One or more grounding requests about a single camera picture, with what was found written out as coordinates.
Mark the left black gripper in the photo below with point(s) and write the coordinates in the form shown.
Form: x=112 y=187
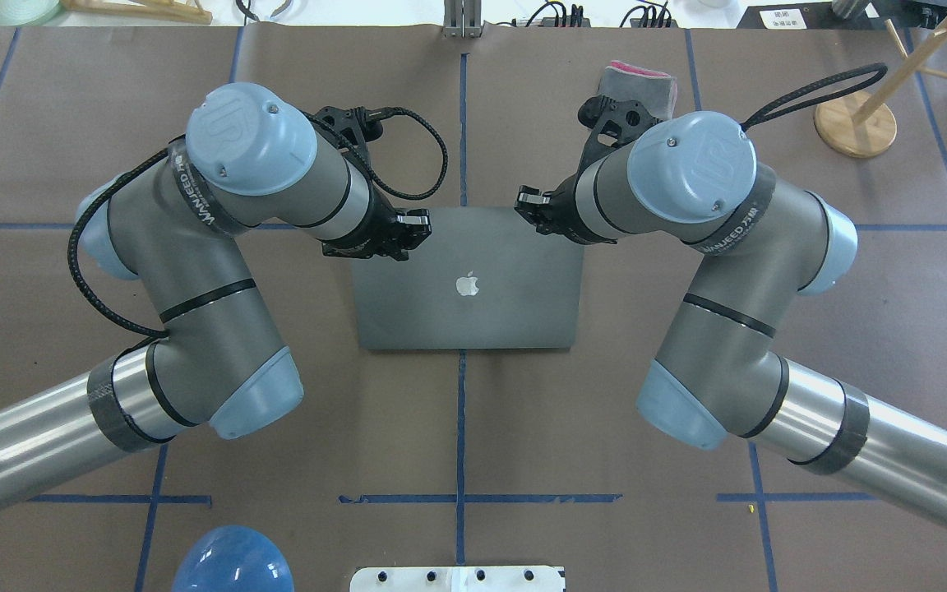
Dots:
x=381 y=223

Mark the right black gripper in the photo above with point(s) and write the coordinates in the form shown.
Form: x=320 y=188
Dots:
x=565 y=219

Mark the grey laptop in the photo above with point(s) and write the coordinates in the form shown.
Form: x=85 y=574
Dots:
x=484 y=279

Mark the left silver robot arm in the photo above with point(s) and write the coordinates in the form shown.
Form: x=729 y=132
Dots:
x=155 y=251

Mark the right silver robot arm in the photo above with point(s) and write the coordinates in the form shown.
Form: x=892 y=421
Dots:
x=763 y=242

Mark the grey pink folded cloth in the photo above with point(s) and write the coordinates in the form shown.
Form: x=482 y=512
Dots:
x=656 y=90

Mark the wooden dish rack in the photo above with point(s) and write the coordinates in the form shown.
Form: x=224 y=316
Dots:
x=191 y=12

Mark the wooden mug tree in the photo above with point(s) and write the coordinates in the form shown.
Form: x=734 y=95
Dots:
x=861 y=125

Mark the blue desk lamp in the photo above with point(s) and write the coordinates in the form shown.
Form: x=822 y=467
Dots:
x=233 y=558

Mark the pale green glass plate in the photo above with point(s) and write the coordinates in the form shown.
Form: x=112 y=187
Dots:
x=24 y=13

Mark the aluminium frame post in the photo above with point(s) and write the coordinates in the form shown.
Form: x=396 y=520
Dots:
x=462 y=19

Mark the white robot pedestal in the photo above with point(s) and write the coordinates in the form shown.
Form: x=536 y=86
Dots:
x=460 y=578

